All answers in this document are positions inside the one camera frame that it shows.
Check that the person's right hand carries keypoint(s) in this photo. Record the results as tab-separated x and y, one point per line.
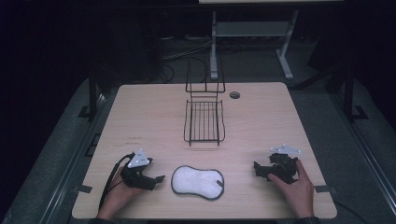
297	193

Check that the black metal post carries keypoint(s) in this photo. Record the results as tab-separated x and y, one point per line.
350	93
92	93

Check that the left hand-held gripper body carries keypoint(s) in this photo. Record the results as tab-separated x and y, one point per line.
137	169

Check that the white sponge with grey edge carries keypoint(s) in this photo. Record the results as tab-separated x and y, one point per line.
198	182

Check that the person's left hand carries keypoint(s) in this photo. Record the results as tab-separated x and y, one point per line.
120	197

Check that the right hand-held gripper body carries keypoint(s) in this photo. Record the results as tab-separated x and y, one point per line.
285	165

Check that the grey metal stand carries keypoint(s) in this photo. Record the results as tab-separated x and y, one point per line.
252	40

